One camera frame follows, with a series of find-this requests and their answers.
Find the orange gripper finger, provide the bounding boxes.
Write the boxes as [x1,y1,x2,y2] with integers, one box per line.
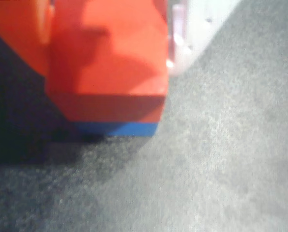
[0,0,55,78]

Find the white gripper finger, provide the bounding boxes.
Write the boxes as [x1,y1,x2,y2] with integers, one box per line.
[167,0,244,77]

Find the red cube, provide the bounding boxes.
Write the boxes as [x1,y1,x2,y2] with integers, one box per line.
[45,0,170,123]

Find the blue cube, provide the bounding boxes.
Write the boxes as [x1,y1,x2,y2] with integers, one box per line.
[72,121,159,138]

